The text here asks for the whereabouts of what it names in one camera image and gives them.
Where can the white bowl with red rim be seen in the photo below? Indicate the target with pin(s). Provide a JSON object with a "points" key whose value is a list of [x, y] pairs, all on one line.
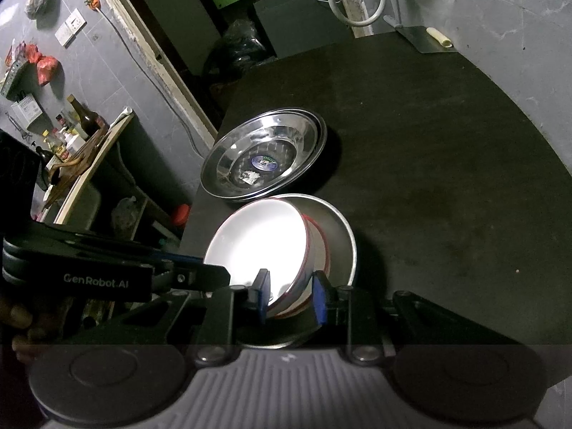
{"points": [[254, 241]]}

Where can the light wooden counter plank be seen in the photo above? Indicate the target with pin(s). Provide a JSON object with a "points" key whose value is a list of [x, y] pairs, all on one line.
{"points": [[89, 174]]}

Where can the wall rack of packets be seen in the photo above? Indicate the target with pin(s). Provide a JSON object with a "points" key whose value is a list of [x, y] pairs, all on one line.
{"points": [[11, 69]]}

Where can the plain steel plate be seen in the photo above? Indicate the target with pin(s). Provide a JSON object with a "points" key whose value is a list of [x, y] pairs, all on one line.
{"points": [[322, 136]]}

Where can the red plastic bag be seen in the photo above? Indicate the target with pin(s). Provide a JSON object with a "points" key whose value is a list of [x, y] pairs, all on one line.
{"points": [[44, 65]]}

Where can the steel plate with blue sticker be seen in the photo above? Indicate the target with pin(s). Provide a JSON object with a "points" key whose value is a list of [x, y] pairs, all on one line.
{"points": [[263, 152]]}

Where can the dark grey cabinet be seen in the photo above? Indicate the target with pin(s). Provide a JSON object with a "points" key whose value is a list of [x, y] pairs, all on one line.
{"points": [[304, 27]]}

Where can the brown wooden cutting board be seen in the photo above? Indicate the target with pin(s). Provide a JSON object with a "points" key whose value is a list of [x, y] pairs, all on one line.
{"points": [[78, 158]]}

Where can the person's left hand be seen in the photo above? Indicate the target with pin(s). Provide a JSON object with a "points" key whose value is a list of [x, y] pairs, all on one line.
{"points": [[27, 326]]}

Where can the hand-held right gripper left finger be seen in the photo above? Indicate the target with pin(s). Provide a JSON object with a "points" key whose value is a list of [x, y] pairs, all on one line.
{"points": [[263, 297]]}

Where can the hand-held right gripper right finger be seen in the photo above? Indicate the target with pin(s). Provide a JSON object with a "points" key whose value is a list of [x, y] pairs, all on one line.
{"points": [[319, 299]]}

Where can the steel bowl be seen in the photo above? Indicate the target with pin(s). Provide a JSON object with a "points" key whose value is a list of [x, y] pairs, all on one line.
{"points": [[342, 237]]}

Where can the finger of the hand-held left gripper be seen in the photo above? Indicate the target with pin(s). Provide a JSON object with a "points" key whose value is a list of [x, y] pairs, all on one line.
{"points": [[196, 275], [178, 258]]}

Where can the dark glass bottle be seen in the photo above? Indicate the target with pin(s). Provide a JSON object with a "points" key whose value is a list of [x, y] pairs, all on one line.
{"points": [[87, 118]]}

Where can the small wall calendar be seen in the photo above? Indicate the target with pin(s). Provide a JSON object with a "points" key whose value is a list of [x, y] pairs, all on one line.
{"points": [[27, 109]]}

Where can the group of condiment bottles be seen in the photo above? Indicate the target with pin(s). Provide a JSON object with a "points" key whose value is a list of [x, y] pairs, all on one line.
{"points": [[58, 140]]}

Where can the crumpled clear plastic bag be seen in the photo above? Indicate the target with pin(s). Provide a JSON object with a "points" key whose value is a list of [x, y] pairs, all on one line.
{"points": [[125, 212]]}

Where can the wooden door frame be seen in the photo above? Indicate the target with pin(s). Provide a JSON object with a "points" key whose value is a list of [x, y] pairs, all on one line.
{"points": [[156, 58]]}

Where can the white wall socket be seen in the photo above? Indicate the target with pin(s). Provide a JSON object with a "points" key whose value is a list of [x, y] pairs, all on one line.
{"points": [[71, 27]]}

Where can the orange plug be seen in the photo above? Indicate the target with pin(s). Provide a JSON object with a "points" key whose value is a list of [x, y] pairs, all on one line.
{"points": [[94, 1]]}

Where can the black plastic bag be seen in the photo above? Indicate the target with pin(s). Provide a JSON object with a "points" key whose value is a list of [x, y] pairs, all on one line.
{"points": [[237, 49]]}

